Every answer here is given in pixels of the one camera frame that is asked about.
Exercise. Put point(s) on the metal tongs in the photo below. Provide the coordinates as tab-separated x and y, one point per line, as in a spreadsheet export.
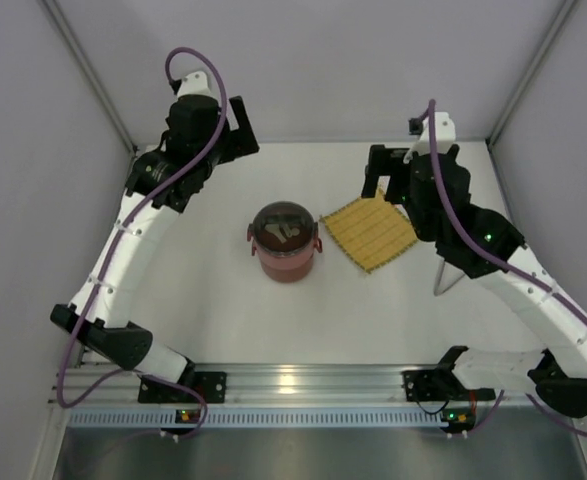
447	276

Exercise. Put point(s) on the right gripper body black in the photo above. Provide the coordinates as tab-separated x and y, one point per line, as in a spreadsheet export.
380	163

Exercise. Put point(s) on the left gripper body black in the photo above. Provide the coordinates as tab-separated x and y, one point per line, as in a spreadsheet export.
240	130

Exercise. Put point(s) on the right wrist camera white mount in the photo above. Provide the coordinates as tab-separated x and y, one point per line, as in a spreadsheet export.
445	135

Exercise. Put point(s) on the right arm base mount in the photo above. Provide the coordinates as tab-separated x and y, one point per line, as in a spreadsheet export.
433	385

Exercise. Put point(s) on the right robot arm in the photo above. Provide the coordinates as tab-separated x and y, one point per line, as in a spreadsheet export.
490	250

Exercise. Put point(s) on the beige spoon head piece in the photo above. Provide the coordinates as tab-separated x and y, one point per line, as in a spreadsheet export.
274	229

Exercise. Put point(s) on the grey lunch box lid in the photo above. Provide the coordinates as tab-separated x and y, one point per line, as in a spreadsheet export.
283	212

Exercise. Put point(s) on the beige spoon handle piece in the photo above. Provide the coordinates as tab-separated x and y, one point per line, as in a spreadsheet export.
290	231

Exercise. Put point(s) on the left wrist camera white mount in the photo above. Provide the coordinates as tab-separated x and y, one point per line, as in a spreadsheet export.
195	83

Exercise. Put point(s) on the pink lunch box tier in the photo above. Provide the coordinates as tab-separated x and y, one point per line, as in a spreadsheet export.
285	260

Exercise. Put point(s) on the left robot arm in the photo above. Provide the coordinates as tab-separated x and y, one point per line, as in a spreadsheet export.
172	294

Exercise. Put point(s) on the perforated cable duct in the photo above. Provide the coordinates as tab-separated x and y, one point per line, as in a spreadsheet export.
393	417

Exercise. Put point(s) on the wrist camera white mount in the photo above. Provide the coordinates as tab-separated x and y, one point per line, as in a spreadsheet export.
445	135
195	83

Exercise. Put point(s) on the aluminium mounting rail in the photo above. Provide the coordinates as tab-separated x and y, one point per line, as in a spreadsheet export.
96	383

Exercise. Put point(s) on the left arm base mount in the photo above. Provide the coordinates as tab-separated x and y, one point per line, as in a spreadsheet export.
210	385

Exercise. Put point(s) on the bamboo woven mat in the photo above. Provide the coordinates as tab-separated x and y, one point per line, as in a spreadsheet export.
370	232

